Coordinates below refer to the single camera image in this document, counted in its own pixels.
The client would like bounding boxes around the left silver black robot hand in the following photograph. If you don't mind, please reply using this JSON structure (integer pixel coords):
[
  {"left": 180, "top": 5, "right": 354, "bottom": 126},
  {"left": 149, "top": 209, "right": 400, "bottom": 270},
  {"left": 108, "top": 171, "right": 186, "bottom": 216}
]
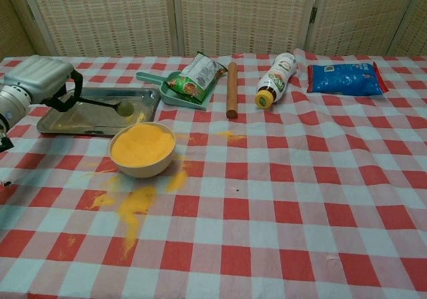
[{"left": 3, "top": 55, "right": 83, "bottom": 113}]

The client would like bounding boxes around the black spoon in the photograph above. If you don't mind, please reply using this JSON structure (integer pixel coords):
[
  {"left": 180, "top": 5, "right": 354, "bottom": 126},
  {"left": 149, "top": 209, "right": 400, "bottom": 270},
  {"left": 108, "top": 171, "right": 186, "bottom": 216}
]
[{"left": 78, "top": 97, "right": 134, "bottom": 118}]

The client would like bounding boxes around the rectangular metal tray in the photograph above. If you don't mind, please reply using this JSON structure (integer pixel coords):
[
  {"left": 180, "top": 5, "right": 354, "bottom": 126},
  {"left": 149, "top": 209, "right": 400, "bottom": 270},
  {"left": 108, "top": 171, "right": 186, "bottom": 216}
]
[{"left": 36, "top": 87, "right": 161, "bottom": 138}]

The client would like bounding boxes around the beige bowl of yellow powder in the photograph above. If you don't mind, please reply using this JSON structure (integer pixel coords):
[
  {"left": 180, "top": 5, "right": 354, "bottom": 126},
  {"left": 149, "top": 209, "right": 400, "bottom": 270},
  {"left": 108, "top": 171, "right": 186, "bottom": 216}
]
[{"left": 107, "top": 121, "right": 176, "bottom": 179}]

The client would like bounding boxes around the green plastic scoop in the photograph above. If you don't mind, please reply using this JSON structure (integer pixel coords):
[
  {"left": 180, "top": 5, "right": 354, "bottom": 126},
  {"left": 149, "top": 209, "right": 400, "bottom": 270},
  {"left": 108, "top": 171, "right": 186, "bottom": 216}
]
[{"left": 135, "top": 71, "right": 216, "bottom": 112}]

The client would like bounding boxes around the green snack bag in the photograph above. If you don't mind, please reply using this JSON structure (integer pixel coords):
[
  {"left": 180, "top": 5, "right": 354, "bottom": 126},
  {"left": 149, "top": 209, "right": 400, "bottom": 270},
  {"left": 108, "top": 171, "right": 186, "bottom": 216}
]
[{"left": 165, "top": 51, "right": 228, "bottom": 103}]

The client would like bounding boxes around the spilled yellow powder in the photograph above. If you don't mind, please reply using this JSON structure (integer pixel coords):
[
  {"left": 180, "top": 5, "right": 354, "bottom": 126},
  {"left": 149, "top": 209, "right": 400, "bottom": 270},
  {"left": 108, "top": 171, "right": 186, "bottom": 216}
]
[{"left": 83, "top": 130, "right": 248, "bottom": 260}]

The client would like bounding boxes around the wooden rolling pin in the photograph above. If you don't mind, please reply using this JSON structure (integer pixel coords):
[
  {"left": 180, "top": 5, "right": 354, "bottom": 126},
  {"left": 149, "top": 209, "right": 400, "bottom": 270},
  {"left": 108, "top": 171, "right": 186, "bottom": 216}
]
[{"left": 226, "top": 61, "right": 238, "bottom": 119}]

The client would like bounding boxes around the woven folding screen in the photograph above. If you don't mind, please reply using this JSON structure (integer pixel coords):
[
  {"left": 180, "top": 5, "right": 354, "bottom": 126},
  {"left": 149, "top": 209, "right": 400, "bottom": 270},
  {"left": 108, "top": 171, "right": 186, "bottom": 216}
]
[{"left": 0, "top": 0, "right": 427, "bottom": 61}]

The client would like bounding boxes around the white bottle with yellow cap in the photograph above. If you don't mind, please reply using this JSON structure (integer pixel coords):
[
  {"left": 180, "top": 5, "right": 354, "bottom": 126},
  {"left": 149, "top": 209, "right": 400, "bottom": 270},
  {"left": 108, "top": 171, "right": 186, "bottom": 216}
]
[{"left": 255, "top": 52, "right": 298, "bottom": 110}]

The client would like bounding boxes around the red white checkered tablecloth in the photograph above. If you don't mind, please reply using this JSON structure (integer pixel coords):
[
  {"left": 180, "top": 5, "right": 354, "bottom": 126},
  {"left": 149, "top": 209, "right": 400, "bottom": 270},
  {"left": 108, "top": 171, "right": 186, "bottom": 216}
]
[{"left": 0, "top": 48, "right": 427, "bottom": 299}]

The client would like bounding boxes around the blue snack bag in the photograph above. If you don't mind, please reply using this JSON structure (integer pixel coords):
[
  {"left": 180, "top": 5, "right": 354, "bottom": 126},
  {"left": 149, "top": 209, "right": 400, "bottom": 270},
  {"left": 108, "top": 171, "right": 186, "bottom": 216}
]
[{"left": 306, "top": 61, "right": 390, "bottom": 97}]

